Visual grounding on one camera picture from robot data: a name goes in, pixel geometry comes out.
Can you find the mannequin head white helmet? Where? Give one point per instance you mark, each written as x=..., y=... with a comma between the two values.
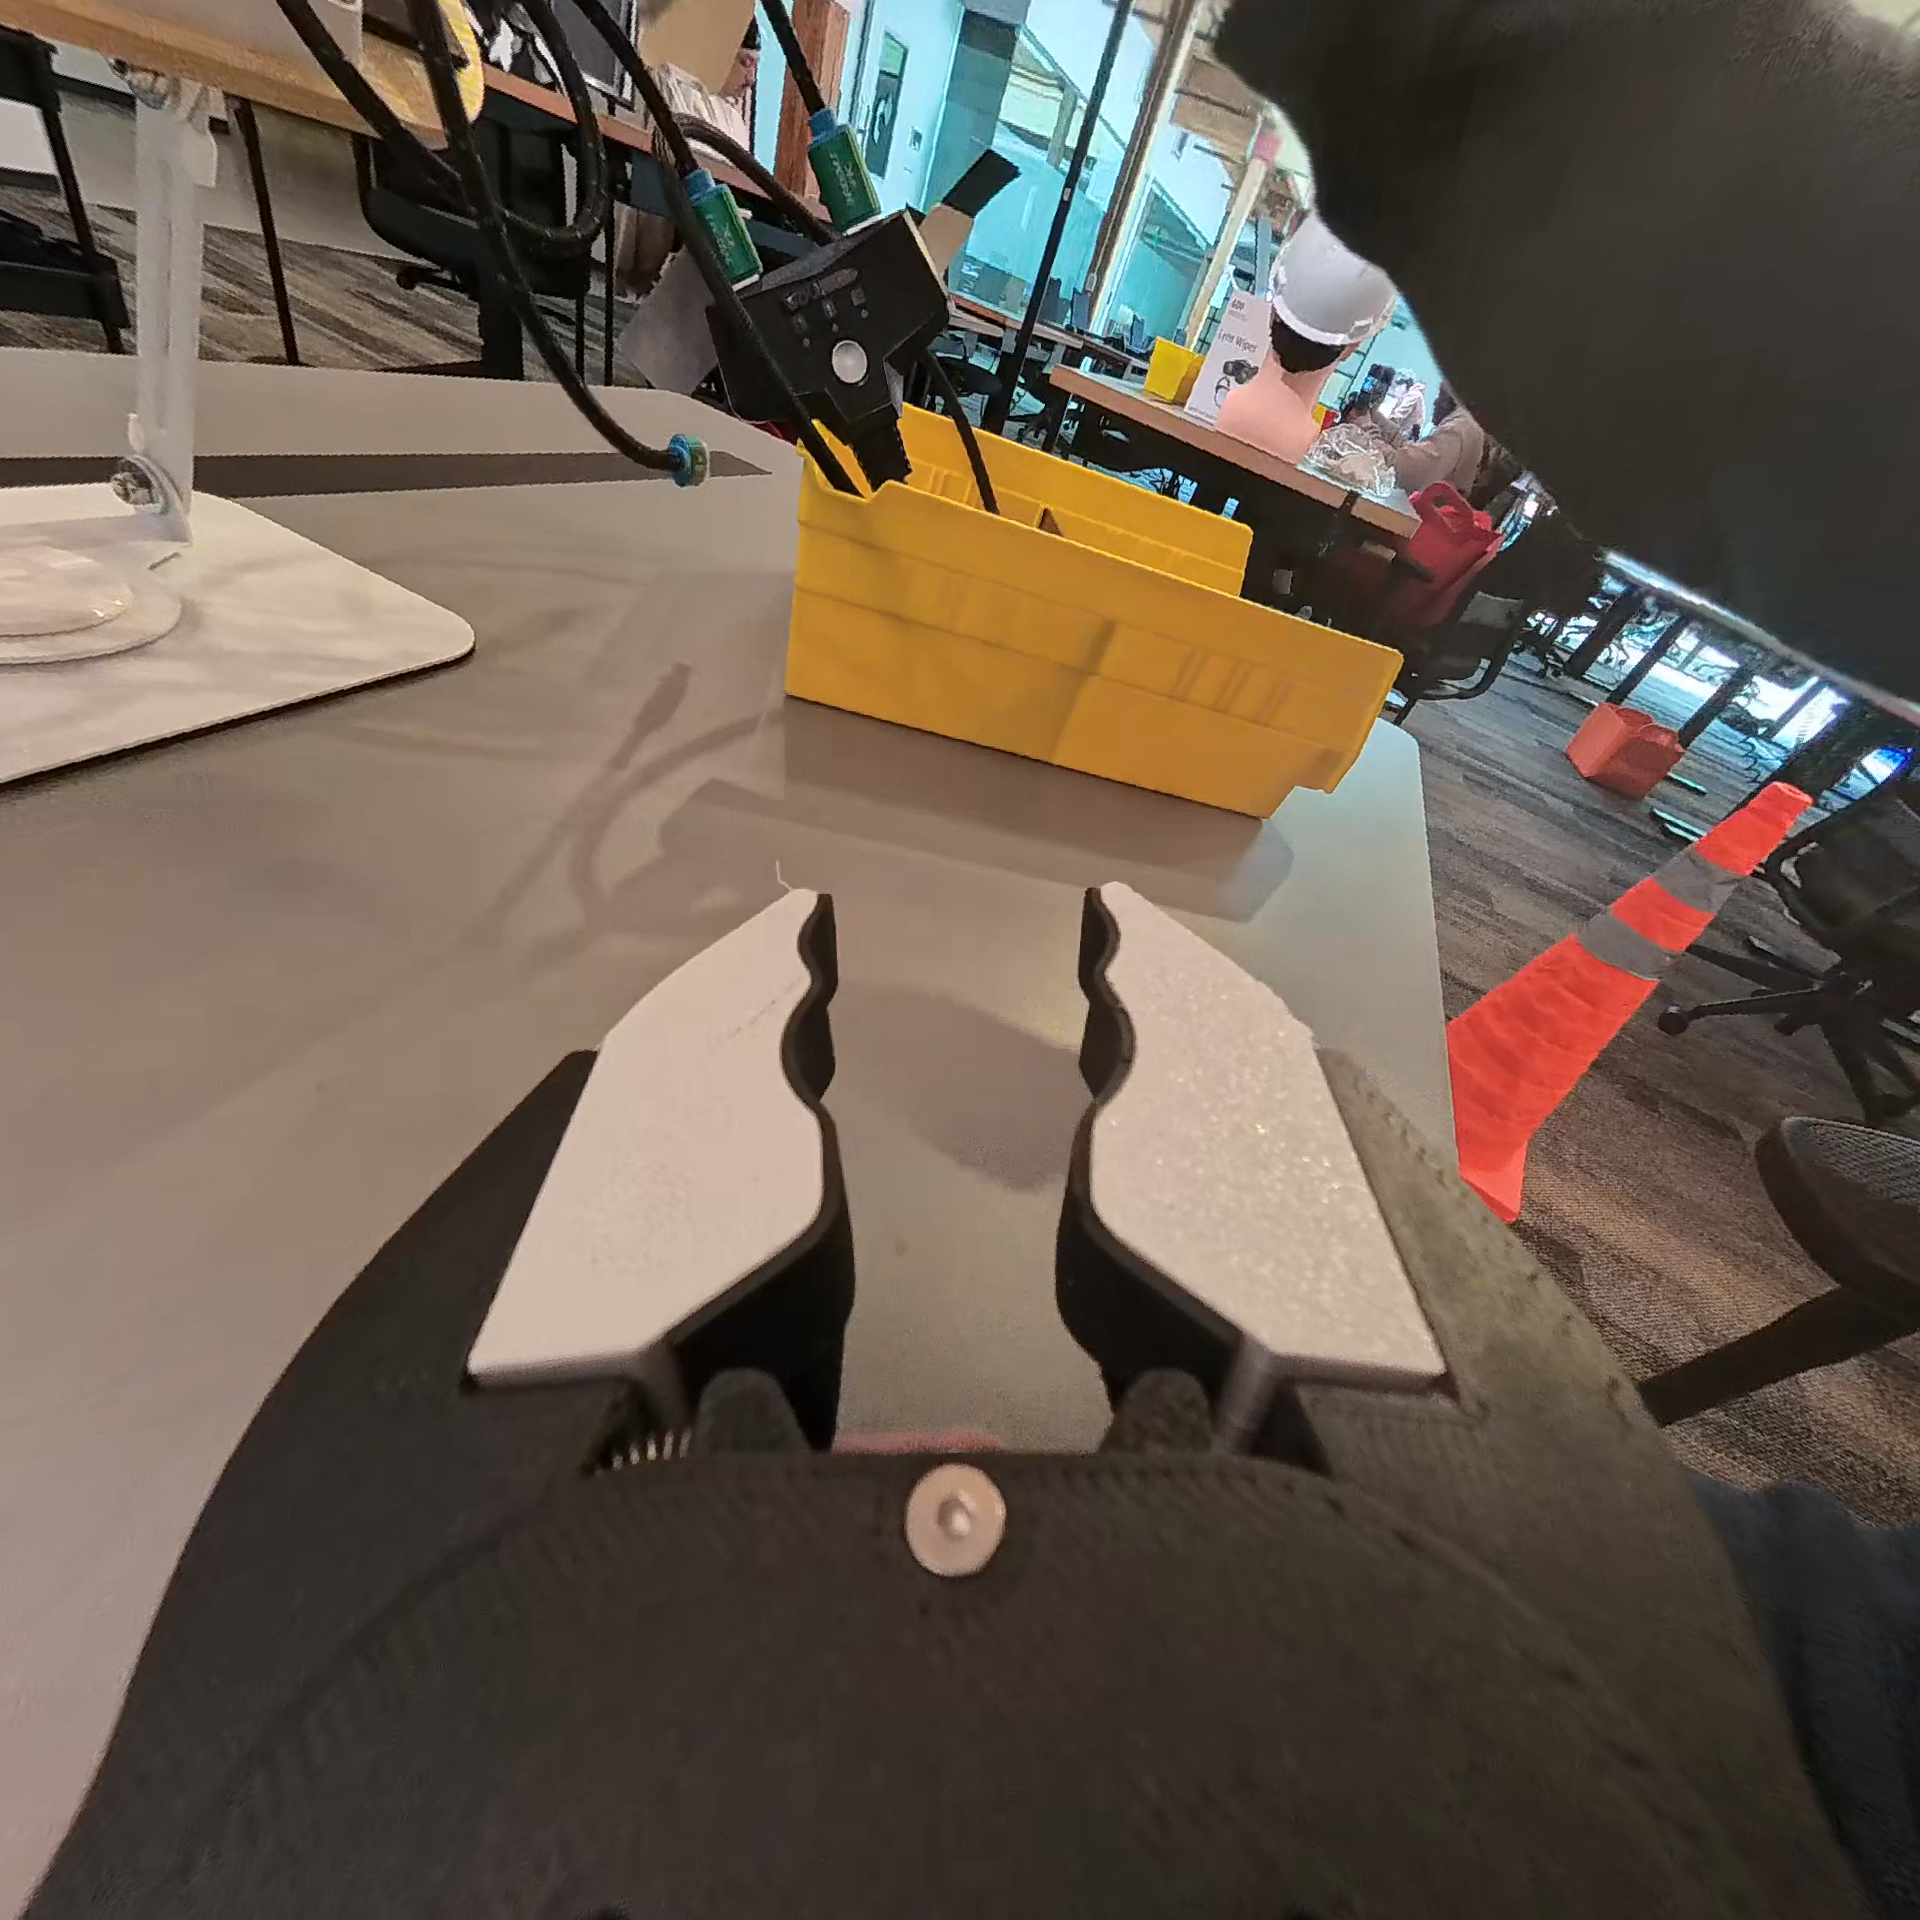
x=1319, y=314

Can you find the black office chair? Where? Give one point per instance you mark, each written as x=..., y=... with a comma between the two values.
x=1846, y=916

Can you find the person's right forearm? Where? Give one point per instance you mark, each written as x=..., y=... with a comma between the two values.
x=1651, y=227

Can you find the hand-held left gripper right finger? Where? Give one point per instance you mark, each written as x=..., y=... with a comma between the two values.
x=1260, y=1200

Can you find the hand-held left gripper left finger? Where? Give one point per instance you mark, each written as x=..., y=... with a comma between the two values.
x=660, y=1200

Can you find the white tablet stand base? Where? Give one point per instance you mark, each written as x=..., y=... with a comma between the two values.
x=226, y=631

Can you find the black hdmi switch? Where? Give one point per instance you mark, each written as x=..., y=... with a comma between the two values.
x=841, y=301

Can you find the small yellow bin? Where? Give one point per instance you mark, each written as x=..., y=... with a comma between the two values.
x=1172, y=370

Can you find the orange plastic crate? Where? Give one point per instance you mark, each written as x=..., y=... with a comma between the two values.
x=1625, y=750

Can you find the yellow plastic bin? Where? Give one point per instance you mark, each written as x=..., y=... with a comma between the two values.
x=1048, y=643

